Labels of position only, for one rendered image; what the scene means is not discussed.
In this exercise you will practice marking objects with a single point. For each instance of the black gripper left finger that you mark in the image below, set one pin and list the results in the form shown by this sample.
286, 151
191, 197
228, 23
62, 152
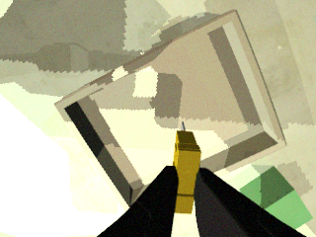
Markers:
152, 214

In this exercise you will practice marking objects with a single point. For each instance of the beige rectangular tray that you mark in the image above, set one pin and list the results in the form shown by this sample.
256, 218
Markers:
208, 78

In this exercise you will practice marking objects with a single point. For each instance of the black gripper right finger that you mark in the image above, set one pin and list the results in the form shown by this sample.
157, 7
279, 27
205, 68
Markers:
224, 212

